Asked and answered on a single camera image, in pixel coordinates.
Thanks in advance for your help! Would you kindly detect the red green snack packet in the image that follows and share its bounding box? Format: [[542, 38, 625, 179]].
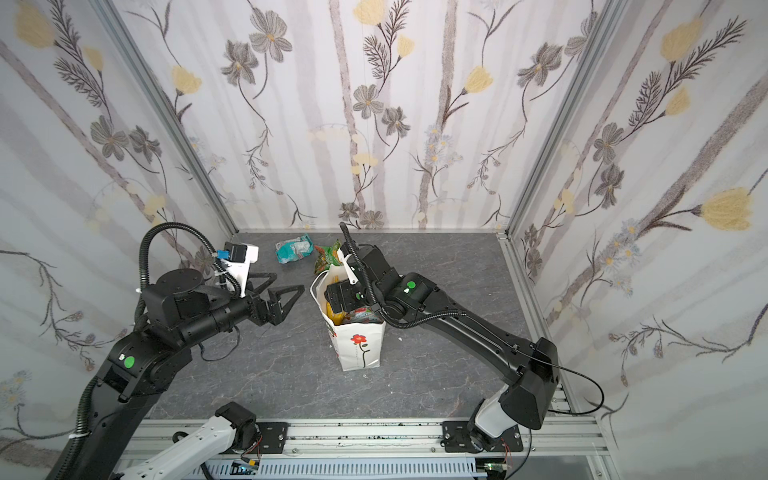
[[314, 240, 343, 275]]

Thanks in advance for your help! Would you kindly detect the white paper bag red flower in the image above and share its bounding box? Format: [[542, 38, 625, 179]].
[[310, 266, 385, 371]]

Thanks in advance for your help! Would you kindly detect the yellow snack packet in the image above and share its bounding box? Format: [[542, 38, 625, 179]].
[[325, 302, 349, 326]]

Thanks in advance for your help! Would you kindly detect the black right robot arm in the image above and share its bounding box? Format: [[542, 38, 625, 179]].
[[323, 242, 560, 441]]

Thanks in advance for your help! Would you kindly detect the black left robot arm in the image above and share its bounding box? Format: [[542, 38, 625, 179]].
[[48, 269, 305, 479]]

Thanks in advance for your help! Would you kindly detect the teal mini snack packet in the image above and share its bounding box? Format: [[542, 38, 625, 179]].
[[343, 307, 384, 325]]

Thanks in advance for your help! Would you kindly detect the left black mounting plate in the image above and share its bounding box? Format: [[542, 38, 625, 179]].
[[214, 401, 290, 456]]

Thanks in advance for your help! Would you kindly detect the black mounting plate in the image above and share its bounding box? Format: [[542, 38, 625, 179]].
[[214, 401, 290, 456], [440, 420, 524, 454]]

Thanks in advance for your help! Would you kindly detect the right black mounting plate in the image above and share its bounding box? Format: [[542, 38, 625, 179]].
[[440, 420, 524, 454]]

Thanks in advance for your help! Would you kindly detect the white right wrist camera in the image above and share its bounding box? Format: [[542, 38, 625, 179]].
[[337, 248, 359, 285]]

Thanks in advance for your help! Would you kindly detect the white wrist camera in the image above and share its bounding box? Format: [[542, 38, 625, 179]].
[[337, 248, 359, 285], [215, 242, 259, 297]]

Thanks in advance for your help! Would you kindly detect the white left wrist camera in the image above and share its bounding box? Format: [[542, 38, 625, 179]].
[[215, 242, 259, 297]]

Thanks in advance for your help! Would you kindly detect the right black corrugated cable conduit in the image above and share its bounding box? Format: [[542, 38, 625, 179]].
[[338, 221, 463, 330]]

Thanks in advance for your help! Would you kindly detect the black corrugated cable conduit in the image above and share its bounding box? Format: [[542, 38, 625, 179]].
[[47, 221, 244, 480], [338, 221, 463, 330]]

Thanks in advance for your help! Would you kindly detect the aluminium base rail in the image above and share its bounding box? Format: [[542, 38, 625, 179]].
[[119, 417, 601, 463]]

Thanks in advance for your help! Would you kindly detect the white slotted cable duct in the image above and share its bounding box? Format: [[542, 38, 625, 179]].
[[206, 458, 488, 479]]

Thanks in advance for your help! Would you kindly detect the left black corrugated cable conduit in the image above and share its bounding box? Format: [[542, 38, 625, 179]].
[[47, 221, 244, 480]]

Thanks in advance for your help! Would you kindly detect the left corner aluminium post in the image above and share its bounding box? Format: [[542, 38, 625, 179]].
[[89, 0, 239, 236]]

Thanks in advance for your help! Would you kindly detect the corner aluminium post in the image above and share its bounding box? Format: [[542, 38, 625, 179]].
[[503, 0, 629, 238], [89, 0, 239, 236]]

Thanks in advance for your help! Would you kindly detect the right corner aluminium post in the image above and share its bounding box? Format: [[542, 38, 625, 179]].
[[503, 0, 629, 238]]

